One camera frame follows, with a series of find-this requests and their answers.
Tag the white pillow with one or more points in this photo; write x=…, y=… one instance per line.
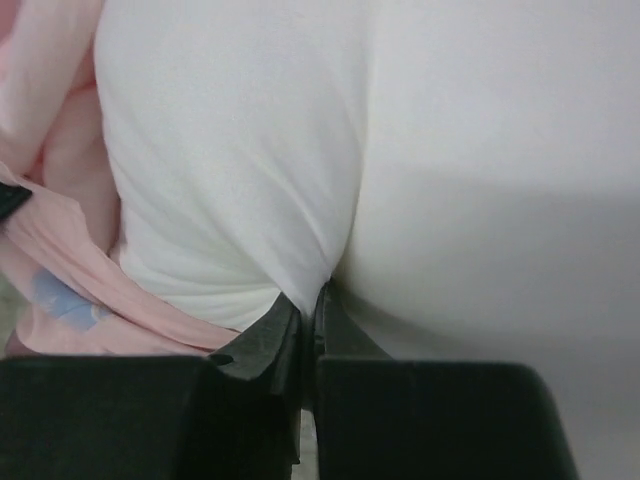
x=470, y=168

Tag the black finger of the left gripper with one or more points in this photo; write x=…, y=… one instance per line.
x=12, y=198

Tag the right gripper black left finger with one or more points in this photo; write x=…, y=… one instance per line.
x=231, y=415

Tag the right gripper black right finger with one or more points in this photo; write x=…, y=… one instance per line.
x=381, y=418

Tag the pink pillowcase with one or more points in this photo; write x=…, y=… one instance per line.
x=56, y=249

